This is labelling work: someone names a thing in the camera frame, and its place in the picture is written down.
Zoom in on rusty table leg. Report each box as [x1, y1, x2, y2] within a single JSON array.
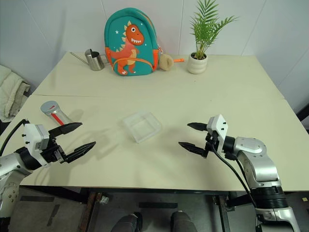
[[77, 192, 102, 232]]

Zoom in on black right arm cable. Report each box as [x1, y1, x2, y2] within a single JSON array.
[[209, 142, 257, 207]]

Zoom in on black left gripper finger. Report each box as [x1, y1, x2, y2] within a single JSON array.
[[48, 122, 84, 139], [63, 141, 97, 163]]

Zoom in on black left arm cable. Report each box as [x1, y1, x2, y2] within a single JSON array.
[[0, 118, 30, 156]]

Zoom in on stainless steel watering can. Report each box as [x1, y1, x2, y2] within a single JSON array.
[[70, 48, 107, 72]]

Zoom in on black table leg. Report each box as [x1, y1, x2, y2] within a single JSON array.
[[212, 194, 233, 232]]

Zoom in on small grey round object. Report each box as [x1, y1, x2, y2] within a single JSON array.
[[40, 101, 59, 115]]

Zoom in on beige plush pendant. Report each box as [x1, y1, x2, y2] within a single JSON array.
[[157, 53, 174, 72]]

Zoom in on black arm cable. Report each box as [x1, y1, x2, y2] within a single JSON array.
[[0, 118, 30, 156], [209, 142, 257, 207]]

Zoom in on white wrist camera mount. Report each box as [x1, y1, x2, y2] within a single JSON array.
[[206, 114, 229, 153], [22, 123, 53, 167]]

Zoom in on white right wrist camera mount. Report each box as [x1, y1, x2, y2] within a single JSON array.
[[206, 114, 229, 153]]

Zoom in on black stand beside table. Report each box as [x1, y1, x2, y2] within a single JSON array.
[[295, 101, 309, 134]]

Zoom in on clear square plastic container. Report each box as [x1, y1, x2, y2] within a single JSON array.
[[121, 110, 163, 145]]

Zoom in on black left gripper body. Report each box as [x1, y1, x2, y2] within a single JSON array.
[[40, 136, 71, 165]]

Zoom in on green palm plant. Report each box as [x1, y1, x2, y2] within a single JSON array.
[[189, 0, 240, 60]]

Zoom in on black table frame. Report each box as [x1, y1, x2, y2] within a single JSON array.
[[19, 185, 253, 208]]

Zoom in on dark rounded robot foot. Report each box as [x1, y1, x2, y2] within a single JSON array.
[[170, 210, 201, 232], [112, 212, 143, 232]]

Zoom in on cream quilted jacket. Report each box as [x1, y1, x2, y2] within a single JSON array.
[[0, 64, 32, 122]]

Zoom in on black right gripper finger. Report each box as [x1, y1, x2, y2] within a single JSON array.
[[178, 141, 209, 160], [187, 122, 209, 133]]

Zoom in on black floor tape strip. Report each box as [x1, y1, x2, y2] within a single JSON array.
[[138, 202, 178, 209]]

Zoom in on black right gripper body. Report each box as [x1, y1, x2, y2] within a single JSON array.
[[204, 131, 218, 160]]

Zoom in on white ribbed plant pot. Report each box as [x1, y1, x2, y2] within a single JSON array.
[[187, 51, 209, 75]]

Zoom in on teal dinosaur backpack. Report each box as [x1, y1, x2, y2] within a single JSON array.
[[104, 9, 160, 77]]

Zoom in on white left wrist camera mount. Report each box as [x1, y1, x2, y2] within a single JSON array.
[[22, 123, 53, 167]]

